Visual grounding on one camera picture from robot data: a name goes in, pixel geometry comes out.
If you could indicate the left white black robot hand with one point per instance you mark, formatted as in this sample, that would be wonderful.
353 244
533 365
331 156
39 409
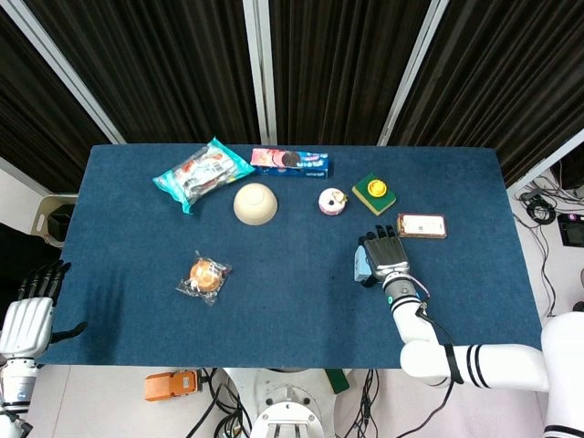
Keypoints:
27 324

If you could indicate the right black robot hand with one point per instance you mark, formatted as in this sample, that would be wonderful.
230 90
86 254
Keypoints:
387 255

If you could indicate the light blue numbered cube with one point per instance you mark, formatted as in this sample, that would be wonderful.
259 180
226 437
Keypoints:
361 267

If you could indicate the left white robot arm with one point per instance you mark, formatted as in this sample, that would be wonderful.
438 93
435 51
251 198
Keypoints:
16 388

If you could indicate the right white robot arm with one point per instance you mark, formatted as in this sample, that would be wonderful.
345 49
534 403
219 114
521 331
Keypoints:
502 360

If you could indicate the red yellow flat box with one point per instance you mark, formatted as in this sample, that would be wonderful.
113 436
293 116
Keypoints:
422 226

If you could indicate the yellow green sponge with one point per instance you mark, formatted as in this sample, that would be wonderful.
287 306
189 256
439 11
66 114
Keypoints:
381 204

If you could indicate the beige plastic bin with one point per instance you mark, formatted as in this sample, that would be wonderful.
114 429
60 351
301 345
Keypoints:
43 214

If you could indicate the blue tablecloth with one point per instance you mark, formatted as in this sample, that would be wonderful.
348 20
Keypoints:
283 310

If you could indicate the blue cookie box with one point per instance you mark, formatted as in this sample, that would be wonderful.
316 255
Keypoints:
301 166

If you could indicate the upturned beige bowl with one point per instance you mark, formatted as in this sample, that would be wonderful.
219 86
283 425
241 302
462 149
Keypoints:
255 204

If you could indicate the orange pedal device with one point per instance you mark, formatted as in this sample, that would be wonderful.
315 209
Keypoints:
171 385

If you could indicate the white robot torso base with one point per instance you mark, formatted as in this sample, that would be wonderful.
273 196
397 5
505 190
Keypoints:
287 401

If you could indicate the plastic wrapped bread bun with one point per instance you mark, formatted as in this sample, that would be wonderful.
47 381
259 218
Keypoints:
204 276

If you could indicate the black display device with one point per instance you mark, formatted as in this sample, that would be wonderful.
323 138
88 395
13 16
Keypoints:
572 230

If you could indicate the teal snack bag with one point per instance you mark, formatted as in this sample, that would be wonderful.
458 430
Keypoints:
205 173

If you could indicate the dark pleated curtain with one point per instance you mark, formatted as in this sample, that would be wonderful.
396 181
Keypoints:
182 68

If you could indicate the white frame post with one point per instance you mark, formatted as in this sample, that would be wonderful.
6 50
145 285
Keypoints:
410 68
262 68
68 73

